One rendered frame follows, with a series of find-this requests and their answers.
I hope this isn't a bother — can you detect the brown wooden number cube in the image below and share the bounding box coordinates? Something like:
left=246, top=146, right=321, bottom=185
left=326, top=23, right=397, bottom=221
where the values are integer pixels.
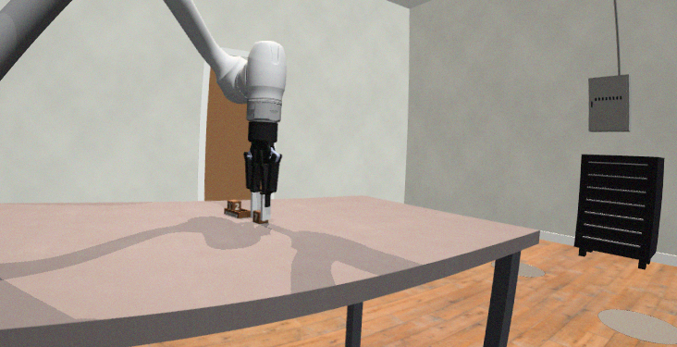
left=228, top=200, right=241, bottom=212
left=252, top=210, right=268, bottom=224

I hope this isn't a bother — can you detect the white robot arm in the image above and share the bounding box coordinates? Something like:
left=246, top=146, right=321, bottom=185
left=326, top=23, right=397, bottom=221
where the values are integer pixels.
left=0, top=0, right=287, bottom=122

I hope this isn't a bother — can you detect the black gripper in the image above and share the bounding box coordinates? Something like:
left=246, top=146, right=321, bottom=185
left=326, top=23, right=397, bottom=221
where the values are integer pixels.
left=243, top=121, right=282, bottom=220

